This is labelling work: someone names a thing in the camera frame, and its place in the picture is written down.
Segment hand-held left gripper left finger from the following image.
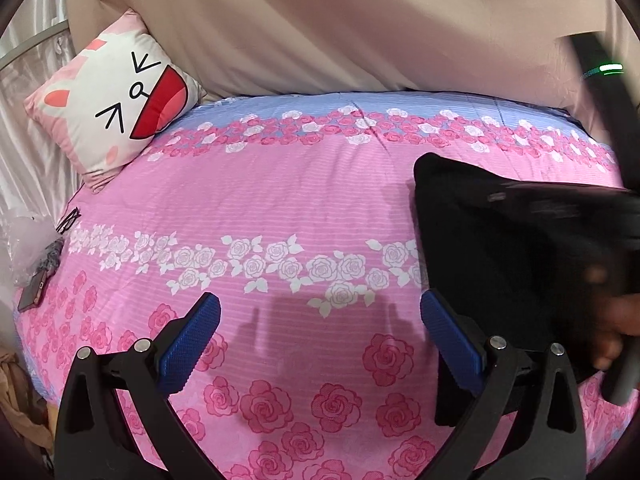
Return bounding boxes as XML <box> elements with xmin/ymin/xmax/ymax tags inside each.
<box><xmin>54</xmin><ymin>292</ymin><xmax>223</xmax><ymax>480</ymax></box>

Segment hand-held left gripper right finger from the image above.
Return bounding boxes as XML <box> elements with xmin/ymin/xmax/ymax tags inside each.
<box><xmin>420</xmin><ymin>290</ymin><xmax>591</xmax><ymax>480</ymax></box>

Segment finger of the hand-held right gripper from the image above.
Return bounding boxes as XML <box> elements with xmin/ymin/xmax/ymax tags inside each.
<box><xmin>470</xmin><ymin>184</ymin><xmax>626</xmax><ymax>221</ymax></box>

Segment black pants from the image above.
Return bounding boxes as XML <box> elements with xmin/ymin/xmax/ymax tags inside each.
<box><xmin>414</xmin><ymin>152</ymin><xmax>640</xmax><ymax>428</ymax></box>

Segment person's right hand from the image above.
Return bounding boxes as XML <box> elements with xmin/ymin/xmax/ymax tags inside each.
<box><xmin>585</xmin><ymin>262</ymin><xmax>640</xmax><ymax>373</ymax></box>

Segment grey patterned pouch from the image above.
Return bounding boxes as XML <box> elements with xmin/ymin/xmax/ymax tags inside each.
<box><xmin>39</xmin><ymin>240</ymin><xmax>65</xmax><ymax>275</ymax></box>

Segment dark smartphone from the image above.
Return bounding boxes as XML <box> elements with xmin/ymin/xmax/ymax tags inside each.
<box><xmin>17</xmin><ymin>272</ymin><xmax>49</xmax><ymax>312</ymax></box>

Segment pink rose print bed sheet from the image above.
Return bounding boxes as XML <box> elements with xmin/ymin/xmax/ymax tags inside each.
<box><xmin>12</xmin><ymin>91</ymin><xmax>626</xmax><ymax>480</ymax></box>

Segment black eyeglasses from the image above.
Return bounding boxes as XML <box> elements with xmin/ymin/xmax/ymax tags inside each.
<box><xmin>56</xmin><ymin>207</ymin><xmax>82</xmax><ymax>234</ymax></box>

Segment brown paper bag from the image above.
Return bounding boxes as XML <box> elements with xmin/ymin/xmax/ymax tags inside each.
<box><xmin>0</xmin><ymin>352</ymin><xmax>53</xmax><ymax>453</ymax></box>

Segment clear plastic bag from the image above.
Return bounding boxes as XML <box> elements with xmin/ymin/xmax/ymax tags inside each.
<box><xmin>0</xmin><ymin>212</ymin><xmax>53</xmax><ymax>288</ymax></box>

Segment silver curtain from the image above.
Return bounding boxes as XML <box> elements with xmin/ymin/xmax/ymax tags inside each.
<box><xmin>0</xmin><ymin>0</ymin><xmax>96</xmax><ymax>286</ymax></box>

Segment cat face pillow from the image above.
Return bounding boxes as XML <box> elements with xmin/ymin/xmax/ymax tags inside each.
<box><xmin>24</xmin><ymin>8</ymin><xmax>207</xmax><ymax>193</ymax></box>

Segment beige cloth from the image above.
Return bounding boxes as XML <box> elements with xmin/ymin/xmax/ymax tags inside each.
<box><xmin>65</xmin><ymin>0</ymin><xmax>623</xmax><ymax>121</ymax></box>

